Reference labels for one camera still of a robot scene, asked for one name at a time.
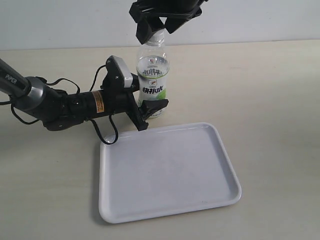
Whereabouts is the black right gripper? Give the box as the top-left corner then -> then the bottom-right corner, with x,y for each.
129,0 -> 202,45

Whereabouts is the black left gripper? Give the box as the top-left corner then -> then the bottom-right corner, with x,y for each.
100,74 -> 169,131

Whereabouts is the clear plastic drink bottle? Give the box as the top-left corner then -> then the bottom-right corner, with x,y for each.
136,40 -> 170,107

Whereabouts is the white bottle cap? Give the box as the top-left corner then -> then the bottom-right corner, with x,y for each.
148,29 -> 165,44

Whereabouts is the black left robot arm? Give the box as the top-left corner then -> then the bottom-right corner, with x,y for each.
0,55 -> 169,131

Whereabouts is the white plastic tray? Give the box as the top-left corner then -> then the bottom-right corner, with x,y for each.
98,122 -> 242,224

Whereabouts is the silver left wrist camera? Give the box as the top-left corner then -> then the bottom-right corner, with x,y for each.
106,55 -> 133,90

